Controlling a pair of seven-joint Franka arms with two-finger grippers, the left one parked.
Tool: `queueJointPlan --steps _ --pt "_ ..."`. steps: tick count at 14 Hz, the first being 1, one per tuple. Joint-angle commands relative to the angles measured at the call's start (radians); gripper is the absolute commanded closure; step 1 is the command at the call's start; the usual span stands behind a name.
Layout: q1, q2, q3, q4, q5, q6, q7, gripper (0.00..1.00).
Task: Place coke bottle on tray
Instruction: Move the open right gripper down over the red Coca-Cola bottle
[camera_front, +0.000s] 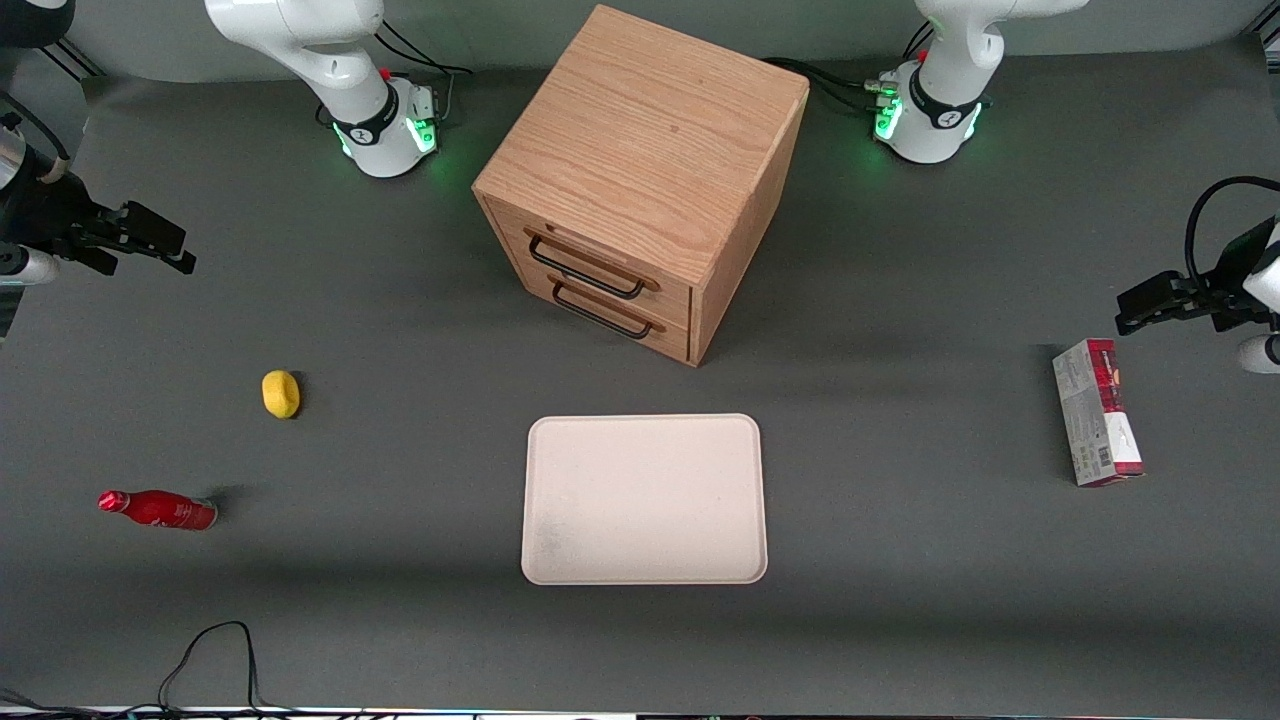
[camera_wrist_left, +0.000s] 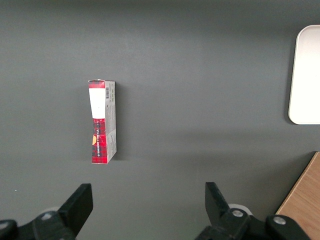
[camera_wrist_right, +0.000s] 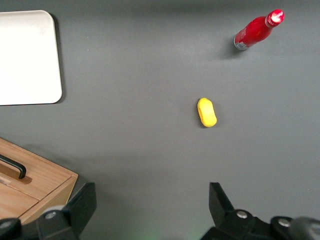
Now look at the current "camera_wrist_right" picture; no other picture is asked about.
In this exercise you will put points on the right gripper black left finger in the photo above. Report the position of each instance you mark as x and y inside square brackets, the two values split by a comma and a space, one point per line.
[77, 210]

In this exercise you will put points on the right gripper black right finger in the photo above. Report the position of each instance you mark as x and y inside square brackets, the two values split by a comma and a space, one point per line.
[222, 220]

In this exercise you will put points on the red coke bottle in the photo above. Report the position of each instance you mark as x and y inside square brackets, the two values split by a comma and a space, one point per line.
[252, 30]

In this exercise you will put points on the beige rectangular tray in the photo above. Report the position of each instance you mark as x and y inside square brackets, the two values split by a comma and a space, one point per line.
[25, 57]

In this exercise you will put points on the wooden drawer cabinet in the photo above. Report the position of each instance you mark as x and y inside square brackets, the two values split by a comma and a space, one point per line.
[50, 180]

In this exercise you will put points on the wooden lower drawer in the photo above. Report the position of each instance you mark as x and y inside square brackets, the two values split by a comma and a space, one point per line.
[47, 172]

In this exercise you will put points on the wooden drawer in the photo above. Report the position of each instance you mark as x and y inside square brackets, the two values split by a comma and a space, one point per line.
[15, 200]
[47, 172]

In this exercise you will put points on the wooden upper drawer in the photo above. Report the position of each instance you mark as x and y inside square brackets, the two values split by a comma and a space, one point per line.
[15, 200]

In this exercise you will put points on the yellow toy lemon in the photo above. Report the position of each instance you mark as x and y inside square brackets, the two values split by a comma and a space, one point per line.
[207, 112]

